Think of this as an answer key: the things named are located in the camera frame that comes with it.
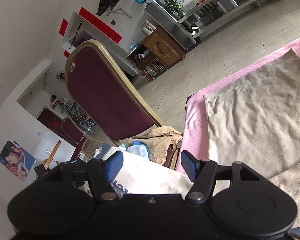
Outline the pink blanket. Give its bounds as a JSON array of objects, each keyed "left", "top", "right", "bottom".
[{"left": 176, "top": 29, "right": 300, "bottom": 176}]

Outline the long red banner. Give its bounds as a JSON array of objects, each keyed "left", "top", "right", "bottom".
[{"left": 78, "top": 7, "right": 123, "bottom": 44}]

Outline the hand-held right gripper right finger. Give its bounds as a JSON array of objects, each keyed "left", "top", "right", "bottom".
[{"left": 181, "top": 150, "right": 263, "bottom": 205}]

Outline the tan jacket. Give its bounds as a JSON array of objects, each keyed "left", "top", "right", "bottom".
[{"left": 129, "top": 126, "right": 184, "bottom": 167}]

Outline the cream sweatshirt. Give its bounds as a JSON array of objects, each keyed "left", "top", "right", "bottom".
[{"left": 84, "top": 49, "right": 300, "bottom": 230}]

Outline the green potted plant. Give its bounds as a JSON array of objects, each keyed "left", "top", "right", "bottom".
[{"left": 164, "top": 0, "right": 187, "bottom": 18}]

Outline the long grey cabinet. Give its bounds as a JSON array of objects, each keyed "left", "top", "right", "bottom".
[{"left": 143, "top": 0, "right": 198, "bottom": 53}]

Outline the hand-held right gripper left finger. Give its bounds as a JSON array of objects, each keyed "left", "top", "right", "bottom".
[{"left": 44, "top": 151, "right": 124, "bottom": 203}]

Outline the small grey speaker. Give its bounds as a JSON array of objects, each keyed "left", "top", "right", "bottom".
[{"left": 216, "top": 0, "right": 239, "bottom": 13}]

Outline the wooden cabinet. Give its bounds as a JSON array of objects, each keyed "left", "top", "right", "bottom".
[{"left": 127, "top": 26, "right": 186, "bottom": 81}]

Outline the small red banner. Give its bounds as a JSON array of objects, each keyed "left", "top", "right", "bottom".
[
  {"left": 63, "top": 50, "right": 77, "bottom": 64},
  {"left": 58, "top": 18, "right": 69, "bottom": 38}
]

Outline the light blue knit sweater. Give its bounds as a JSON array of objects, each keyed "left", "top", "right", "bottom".
[{"left": 126, "top": 140, "right": 151, "bottom": 159}]

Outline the maroon chair with gold frame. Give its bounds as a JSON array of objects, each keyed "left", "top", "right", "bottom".
[
  {"left": 61, "top": 116, "right": 103, "bottom": 161},
  {"left": 65, "top": 39, "right": 186, "bottom": 173}
]

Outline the wall poster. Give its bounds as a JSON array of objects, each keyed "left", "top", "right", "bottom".
[{"left": 0, "top": 140, "right": 37, "bottom": 182}]

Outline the cluttered shoe rack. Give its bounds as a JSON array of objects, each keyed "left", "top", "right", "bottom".
[{"left": 62, "top": 99, "right": 96, "bottom": 131}]

